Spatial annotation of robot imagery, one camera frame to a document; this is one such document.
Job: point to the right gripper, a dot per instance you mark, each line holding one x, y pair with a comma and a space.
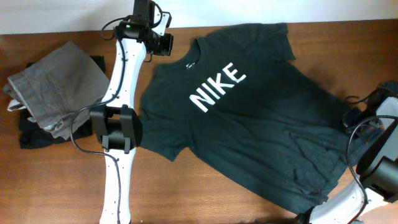
347, 120

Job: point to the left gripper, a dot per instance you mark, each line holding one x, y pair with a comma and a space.
165, 48

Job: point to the black Nike t-shirt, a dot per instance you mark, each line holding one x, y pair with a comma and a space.
239, 104

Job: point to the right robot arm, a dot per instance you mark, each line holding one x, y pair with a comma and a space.
375, 175

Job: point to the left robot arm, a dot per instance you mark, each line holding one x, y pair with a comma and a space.
116, 124

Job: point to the folded grey trousers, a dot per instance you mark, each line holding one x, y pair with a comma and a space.
57, 86

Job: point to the folded black garment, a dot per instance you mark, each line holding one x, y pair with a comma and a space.
33, 137

